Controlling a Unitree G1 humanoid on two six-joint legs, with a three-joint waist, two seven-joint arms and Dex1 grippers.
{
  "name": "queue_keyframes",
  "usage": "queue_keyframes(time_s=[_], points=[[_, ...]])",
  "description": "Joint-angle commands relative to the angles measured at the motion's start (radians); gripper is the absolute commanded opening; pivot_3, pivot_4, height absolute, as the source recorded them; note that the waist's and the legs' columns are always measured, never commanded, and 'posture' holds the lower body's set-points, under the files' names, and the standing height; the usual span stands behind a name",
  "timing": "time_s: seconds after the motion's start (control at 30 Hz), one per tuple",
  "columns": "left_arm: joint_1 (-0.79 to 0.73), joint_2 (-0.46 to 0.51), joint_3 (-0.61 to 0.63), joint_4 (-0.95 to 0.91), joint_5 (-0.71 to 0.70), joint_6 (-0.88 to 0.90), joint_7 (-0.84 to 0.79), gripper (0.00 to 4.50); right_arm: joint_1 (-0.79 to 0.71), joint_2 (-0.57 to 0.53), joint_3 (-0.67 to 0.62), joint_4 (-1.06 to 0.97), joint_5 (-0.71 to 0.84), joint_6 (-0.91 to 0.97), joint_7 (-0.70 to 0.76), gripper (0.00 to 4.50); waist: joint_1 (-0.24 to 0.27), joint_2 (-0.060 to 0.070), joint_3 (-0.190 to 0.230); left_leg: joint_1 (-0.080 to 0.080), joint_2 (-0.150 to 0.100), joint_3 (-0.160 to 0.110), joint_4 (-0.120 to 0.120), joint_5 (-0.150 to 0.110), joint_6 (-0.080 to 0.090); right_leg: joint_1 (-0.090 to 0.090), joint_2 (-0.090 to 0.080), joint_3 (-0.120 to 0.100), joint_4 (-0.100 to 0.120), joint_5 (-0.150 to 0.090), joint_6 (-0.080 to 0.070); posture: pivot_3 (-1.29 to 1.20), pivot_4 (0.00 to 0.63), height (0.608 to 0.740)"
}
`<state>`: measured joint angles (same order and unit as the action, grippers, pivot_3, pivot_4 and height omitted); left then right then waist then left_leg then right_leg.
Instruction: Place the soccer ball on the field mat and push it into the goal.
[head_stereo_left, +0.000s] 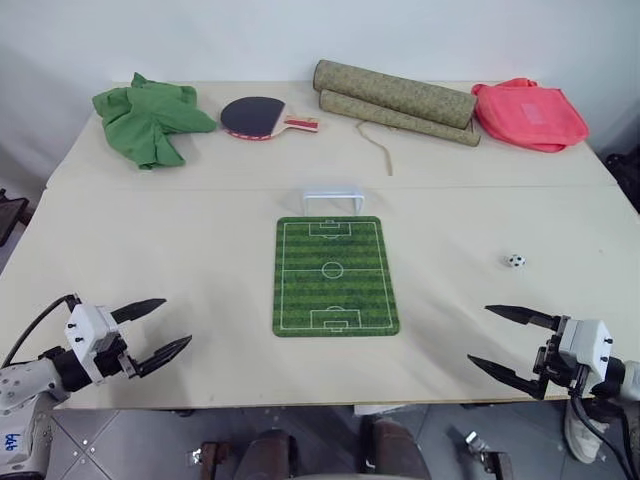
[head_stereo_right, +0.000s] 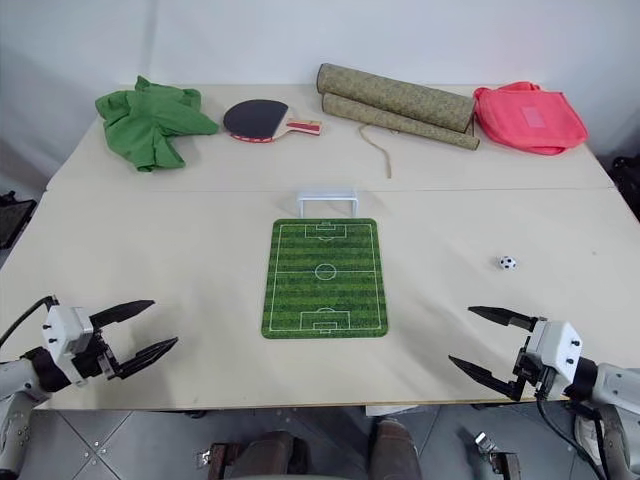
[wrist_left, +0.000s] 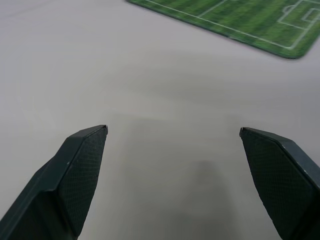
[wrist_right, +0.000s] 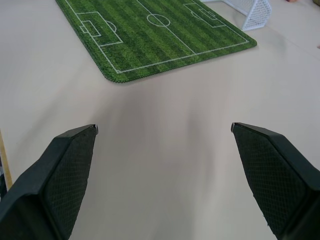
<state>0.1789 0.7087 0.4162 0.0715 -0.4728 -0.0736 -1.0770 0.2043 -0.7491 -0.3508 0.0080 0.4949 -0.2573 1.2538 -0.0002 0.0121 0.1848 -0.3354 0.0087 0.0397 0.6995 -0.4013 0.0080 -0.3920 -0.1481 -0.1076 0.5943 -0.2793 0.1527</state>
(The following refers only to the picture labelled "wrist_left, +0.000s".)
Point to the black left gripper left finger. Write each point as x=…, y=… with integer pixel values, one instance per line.
x=62, y=185

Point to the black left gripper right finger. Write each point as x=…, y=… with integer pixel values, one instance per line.
x=282, y=180

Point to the green soccer field mat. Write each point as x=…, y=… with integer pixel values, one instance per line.
x=252, y=22

